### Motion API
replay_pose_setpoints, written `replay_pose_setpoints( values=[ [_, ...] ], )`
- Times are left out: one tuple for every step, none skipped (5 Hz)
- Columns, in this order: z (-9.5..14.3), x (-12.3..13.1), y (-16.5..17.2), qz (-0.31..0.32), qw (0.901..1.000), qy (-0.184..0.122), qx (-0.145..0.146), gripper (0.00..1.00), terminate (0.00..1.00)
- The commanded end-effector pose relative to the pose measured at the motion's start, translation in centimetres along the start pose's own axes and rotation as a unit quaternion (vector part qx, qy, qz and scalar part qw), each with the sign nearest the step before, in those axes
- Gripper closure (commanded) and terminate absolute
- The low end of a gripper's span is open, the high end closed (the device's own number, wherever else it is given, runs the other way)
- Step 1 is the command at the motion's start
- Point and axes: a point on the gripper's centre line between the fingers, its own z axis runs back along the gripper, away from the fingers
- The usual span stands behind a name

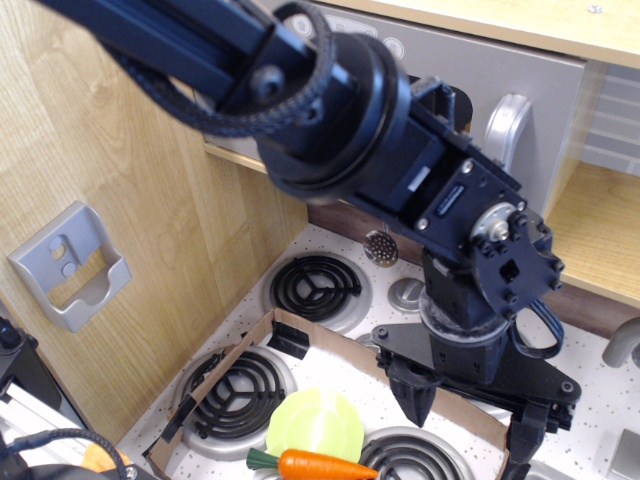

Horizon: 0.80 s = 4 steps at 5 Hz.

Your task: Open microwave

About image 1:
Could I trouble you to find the wooden shelf cabinet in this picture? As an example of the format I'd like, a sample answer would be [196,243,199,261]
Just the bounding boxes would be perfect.
[344,1,639,306]

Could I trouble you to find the black equipment at left edge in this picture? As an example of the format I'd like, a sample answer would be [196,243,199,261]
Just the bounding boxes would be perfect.
[1,318,142,479]

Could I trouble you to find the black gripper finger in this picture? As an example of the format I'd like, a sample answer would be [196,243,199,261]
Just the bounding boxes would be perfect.
[387,358,442,427]
[504,403,549,480]

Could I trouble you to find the brown cardboard barrier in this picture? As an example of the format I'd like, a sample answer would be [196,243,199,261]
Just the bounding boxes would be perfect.
[144,309,510,479]

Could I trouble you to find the grey wall phone holder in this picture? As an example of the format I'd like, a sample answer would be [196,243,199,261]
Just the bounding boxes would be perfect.
[8,201,132,333]

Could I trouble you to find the small round metal strainer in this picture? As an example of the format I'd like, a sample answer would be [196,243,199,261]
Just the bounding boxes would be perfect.
[363,230,399,268]

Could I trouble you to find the stove burner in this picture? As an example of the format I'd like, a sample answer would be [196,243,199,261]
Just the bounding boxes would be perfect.
[359,427,475,480]
[261,252,373,334]
[182,346,297,461]

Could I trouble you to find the back left stove burner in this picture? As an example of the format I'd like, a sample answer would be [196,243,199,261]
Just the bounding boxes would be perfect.
[261,252,373,334]

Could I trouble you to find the front right stove burner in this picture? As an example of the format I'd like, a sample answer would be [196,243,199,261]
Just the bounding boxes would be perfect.
[359,427,475,480]

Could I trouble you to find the grey stove knob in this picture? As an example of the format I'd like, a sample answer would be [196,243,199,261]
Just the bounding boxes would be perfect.
[387,278,424,313]

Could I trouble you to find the light green plastic plate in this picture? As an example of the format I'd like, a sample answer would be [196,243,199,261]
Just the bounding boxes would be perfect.
[266,387,364,463]

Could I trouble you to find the grey sink faucet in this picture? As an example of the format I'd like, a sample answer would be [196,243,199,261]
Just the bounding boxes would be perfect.
[602,317,640,368]

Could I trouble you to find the grey toy microwave door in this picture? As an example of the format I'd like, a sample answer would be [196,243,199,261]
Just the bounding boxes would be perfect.
[203,2,587,221]

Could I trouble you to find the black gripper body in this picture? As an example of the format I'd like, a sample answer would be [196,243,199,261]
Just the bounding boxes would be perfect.
[371,323,581,433]

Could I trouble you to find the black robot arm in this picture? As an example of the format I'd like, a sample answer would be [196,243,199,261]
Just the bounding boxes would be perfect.
[51,1,581,479]

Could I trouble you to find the front left stove burner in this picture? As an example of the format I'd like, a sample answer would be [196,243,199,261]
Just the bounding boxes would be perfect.
[182,346,297,461]

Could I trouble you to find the orange toy carrot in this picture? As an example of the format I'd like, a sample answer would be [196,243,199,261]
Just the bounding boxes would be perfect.
[246,449,379,480]

